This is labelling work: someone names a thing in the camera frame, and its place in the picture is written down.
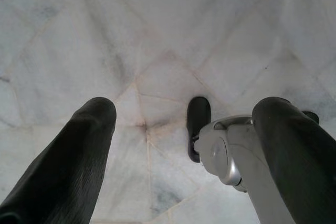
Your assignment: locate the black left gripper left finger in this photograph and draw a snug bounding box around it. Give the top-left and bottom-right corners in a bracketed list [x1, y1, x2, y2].
[0, 97, 117, 224]

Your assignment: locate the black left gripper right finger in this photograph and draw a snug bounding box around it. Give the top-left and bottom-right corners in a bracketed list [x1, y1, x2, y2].
[252, 97, 336, 224]

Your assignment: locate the silver robot leg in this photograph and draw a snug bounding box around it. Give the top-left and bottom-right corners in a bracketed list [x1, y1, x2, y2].
[193, 115, 291, 224]

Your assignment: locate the black robot foot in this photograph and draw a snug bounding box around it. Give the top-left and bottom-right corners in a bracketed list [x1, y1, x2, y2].
[187, 96, 212, 163]

